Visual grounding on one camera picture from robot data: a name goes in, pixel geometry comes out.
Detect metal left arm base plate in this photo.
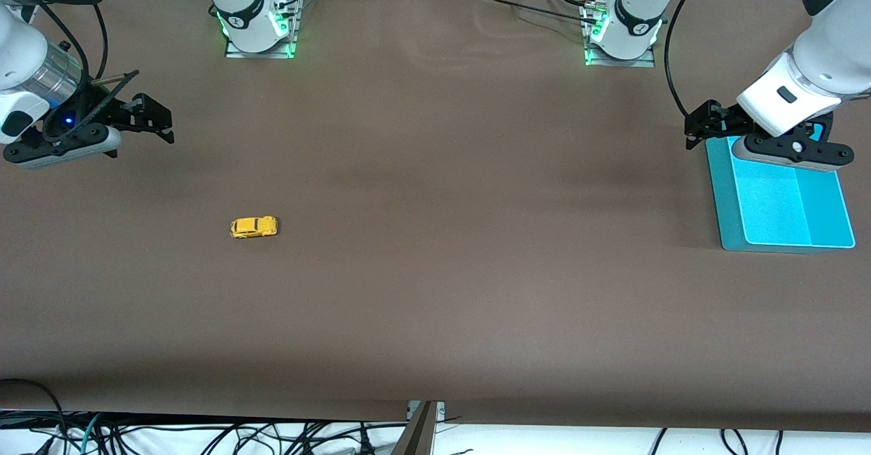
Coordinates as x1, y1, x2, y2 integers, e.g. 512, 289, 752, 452
583, 3, 658, 69

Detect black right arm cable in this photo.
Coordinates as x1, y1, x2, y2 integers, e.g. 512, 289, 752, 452
20, 0, 111, 82

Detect tangled black floor cables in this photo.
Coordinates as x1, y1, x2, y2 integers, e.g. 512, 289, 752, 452
102, 418, 383, 455

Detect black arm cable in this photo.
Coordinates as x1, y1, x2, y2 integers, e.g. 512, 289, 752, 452
663, 0, 719, 120
20, 0, 111, 82

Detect teal floor cable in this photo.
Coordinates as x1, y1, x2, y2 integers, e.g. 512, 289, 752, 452
79, 412, 104, 455

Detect black looped floor cable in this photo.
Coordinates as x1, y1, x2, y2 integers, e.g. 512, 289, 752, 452
0, 377, 70, 455

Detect cyan plastic bin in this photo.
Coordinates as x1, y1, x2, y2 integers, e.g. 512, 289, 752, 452
705, 118, 857, 253

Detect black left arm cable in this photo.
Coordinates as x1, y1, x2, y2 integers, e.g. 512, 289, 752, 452
663, 0, 719, 120

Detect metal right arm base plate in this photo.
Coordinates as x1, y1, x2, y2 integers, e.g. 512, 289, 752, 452
224, 0, 301, 60

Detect brown table cover sheet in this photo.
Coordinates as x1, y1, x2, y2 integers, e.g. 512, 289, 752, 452
0, 0, 871, 433

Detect black cable across table edge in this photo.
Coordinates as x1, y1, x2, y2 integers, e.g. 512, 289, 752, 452
470, 0, 603, 27

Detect small metal bracket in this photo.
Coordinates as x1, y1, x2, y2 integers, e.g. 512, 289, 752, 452
406, 401, 447, 423

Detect black right camera mount frame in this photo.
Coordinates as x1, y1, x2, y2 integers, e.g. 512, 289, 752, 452
41, 69, 142, 144

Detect yellow beetle toy car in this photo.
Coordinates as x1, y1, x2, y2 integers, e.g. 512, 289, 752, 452
229, 216, 279, 239

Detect grey angled post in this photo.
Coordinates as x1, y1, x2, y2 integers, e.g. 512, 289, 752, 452
391, 401, 440, 455

